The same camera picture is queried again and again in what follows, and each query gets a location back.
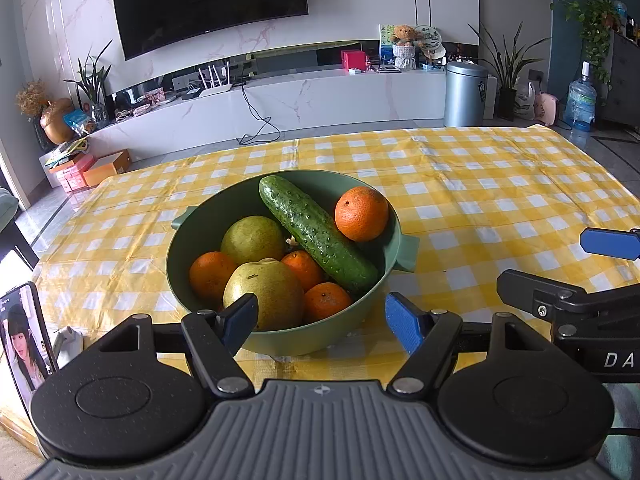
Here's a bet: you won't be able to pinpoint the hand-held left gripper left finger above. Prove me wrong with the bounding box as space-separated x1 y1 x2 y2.
95 292 260 397

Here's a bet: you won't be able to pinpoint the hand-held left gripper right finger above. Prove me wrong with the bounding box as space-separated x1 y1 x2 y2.
384 291 546 397

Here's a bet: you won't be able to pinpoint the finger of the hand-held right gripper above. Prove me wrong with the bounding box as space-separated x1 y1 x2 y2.
496 269 640 333
580 227 640 261

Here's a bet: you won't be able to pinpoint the brown speckled pear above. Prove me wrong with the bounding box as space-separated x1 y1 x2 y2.
222 258 306 332

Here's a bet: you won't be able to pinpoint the orange mandarin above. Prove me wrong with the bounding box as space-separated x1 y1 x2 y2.
188 251 238 306
280 250 326 293
302 282 354 324
334 186 390 242

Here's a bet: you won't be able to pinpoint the green colander bowl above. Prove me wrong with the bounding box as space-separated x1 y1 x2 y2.
166 170 420 357

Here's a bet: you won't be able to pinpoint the green yellow pear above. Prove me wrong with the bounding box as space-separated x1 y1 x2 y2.
220 215 287 266

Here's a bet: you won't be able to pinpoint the green cucumber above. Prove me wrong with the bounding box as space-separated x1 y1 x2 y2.
258 175 380 297

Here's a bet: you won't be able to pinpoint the teal striped fleece cloth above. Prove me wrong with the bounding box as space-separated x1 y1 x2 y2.
597 382 640 480

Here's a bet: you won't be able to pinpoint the yellow checked tablecloth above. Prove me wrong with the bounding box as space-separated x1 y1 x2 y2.
0 126 640 443

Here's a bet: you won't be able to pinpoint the blue water jug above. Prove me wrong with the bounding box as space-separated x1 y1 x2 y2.
563 61 598 132

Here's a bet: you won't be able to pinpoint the small pink fan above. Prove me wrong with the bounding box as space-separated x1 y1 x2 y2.
532 91 562 127

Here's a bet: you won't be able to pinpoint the white plastic bag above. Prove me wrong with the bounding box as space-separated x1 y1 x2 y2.
514 81 537 121

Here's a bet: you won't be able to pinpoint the dark grey cabinet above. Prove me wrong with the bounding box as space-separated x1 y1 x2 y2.
597 30 640 128

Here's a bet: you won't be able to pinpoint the potted snake plant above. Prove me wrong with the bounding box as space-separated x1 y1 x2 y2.
467 22 551 122

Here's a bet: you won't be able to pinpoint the orange cardboard box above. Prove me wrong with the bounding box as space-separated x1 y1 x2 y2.
81 149 132 188

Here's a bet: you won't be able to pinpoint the silver trash can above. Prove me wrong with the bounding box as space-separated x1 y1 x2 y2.
443 61 489 128

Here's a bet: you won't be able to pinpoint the smartphone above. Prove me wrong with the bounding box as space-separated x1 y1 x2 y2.
0 281 60 413

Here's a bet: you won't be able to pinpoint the pink boxes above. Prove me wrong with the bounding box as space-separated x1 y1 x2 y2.
47 154 97 192

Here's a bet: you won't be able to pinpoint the trailing pothos plant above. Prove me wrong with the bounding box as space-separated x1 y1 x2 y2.
560 0 626 88

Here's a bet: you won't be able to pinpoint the light green cushioned chair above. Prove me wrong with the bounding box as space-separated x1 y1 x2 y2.
0 187 40 271

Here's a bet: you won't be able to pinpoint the white router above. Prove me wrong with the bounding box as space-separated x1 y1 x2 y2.
197 61 236 100

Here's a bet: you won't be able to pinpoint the white marble tv console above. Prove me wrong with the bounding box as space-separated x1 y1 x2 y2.
87 37 448 161

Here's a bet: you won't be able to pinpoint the yellow green paper stack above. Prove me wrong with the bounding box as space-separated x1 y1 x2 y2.
44 137 91 168

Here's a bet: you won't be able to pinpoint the plant in glass vase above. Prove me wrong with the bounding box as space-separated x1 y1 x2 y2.
62 40 115 128

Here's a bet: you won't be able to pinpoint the blue snack packet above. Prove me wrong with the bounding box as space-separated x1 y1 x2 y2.
62 109 96 136

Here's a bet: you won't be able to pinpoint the round hand fan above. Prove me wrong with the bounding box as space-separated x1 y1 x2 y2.
415 26 447 66

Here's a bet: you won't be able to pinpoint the gold vase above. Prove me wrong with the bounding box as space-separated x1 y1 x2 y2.
40 97 76 146

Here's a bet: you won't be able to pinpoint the standing picture card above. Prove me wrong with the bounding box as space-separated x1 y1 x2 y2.
378 23 398 67

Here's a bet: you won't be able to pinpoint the teddy bear in basket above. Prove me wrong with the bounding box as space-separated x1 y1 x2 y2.
390 24 418 71

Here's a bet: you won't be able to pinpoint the dried flowers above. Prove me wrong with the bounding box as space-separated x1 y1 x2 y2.
15 79 51 117

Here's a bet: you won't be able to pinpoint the black curved television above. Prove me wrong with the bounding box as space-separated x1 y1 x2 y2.
110 0 309 61

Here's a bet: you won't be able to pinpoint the black cable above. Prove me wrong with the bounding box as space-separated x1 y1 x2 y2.
236 82 282 146

